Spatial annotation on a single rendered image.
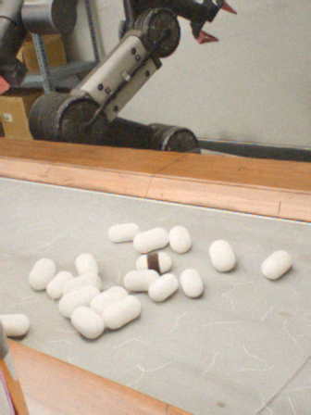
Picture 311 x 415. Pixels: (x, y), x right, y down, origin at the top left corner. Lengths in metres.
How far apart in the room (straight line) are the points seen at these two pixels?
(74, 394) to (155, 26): 1.01
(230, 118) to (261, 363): 2.58
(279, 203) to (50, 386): 0.34
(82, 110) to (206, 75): 1.87
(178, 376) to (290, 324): 0.10
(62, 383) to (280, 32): 2.44
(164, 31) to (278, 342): 0.95
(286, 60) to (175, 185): 2.07
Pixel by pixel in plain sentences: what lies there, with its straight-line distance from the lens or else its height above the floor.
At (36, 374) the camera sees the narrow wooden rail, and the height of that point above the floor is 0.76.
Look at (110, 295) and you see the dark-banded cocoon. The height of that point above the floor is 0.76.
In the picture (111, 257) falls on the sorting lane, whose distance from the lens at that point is 0.58.
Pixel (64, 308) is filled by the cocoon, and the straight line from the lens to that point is 0.48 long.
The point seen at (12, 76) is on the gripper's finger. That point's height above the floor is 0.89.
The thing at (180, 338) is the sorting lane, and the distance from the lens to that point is 0.45.
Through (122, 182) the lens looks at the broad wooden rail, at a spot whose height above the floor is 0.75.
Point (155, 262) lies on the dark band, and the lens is 0.52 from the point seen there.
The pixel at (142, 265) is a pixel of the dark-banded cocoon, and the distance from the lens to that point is 0.52.
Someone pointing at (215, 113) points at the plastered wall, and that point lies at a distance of 3.00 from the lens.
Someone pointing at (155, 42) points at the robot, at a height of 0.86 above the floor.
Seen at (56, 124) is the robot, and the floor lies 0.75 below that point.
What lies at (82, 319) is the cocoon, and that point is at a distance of 0.46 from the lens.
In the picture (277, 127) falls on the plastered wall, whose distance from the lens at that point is 2.83.
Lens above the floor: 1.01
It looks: 23 degrees down
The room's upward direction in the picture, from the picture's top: 9 degrees counter-clockwise
